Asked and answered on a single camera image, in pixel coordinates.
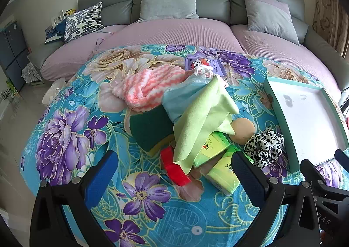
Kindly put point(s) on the light green microfibre cloth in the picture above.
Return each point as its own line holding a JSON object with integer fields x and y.
{"x": 196, "y": 121}

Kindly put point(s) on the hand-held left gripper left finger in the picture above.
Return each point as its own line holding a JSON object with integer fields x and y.
{"x": 101, "y": 179}

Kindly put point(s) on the red sponge block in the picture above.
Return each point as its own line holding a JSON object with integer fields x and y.
{"x": 174, "y": 168}

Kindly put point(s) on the blue face mask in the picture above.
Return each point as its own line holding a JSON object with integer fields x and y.
{"x": 174, "y": 99}

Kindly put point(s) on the teal cardboard box tray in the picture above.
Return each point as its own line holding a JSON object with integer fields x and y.
{"x": 305, "y": 116}

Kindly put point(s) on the beige makeup sponge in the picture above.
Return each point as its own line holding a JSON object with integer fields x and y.
{"x": 244, "y": 129}

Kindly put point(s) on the upright picture cards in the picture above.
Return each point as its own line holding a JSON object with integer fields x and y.
{"x": 58, "y": 18}

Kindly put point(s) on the pink white striped fuzzy cloth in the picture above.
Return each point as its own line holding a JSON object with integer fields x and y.
{"x": 144, "y": 86}

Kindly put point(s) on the green tissue pack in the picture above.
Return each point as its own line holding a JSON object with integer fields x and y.
{"x": 223, "y": 170}
{"x": 215, "y": 143}

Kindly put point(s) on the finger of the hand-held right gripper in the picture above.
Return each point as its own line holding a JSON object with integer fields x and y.
{"x": 309, "y": 170}
{"x": 342, "y": 155}

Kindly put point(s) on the purple sofa seat cover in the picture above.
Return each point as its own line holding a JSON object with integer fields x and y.
{"x": 272, "y": 50}
{"x": 169, "y": 31}

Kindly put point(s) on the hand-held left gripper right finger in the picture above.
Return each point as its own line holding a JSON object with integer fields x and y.
{"x": 250, "y": 179}

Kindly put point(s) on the teal floral blanket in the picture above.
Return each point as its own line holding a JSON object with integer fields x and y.
{"x": 68, "y": 140}

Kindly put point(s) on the green yellow scouring sponge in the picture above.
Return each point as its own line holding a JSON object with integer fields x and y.
{"x": 152, "y": 129}

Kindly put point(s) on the leopard print scrunchie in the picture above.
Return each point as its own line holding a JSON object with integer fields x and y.
{"x": 263, "y": 146}

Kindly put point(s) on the beige patterned curtain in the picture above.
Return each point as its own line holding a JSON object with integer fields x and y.
{"x": 330, "y": 18}

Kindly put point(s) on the blue grey cabinet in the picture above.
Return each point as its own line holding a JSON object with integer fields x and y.
{"x": 13, "y": 53}

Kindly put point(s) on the grey pillow with purple band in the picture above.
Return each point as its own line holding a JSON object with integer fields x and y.
{"x": 270, "y": 15}

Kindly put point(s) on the white plastic bag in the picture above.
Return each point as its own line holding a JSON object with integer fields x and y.
{"x": 54, "y": 91}

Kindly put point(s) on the purple cartoon packet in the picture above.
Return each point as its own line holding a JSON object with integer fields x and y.
{"x": 201, "y": 63}

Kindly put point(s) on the black white patterned pillow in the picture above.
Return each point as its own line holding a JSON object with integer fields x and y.
{"x": 83, "y": 20}

